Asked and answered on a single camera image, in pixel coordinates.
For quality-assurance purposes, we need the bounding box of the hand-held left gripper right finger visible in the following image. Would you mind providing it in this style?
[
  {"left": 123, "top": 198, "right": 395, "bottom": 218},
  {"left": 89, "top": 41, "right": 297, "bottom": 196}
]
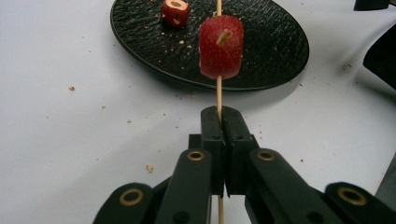
[{"left": 221, "top": 106, "right": 260, "bottom": 199}]

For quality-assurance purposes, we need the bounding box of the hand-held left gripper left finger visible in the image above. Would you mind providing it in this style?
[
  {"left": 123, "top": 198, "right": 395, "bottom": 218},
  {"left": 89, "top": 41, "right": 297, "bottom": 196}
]
[{"left": 188, "top": 105, "right": 226, "bottom": 197}]

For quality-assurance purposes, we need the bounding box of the wooden skewer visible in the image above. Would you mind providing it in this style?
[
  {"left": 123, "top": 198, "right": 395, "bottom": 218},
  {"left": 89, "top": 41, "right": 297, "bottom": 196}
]
[{"left": 215, "top": 0, "right": 226, "bottom": 224}]

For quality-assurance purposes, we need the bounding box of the red fruit piece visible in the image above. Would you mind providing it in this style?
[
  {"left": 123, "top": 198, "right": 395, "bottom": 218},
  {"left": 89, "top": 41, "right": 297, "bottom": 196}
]
[
  {"left": 160, "top": 0, "right": 191, "bottom": 29},
  {"left": 198, "top": 14, "right": 245, "bottom": 80}
]

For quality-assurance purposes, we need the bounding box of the black textured plate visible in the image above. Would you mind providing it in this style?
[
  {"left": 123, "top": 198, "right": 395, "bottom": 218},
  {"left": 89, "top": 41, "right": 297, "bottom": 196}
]
[{"left": 109, "top": 0, "right": 310, "bottom": 91}]

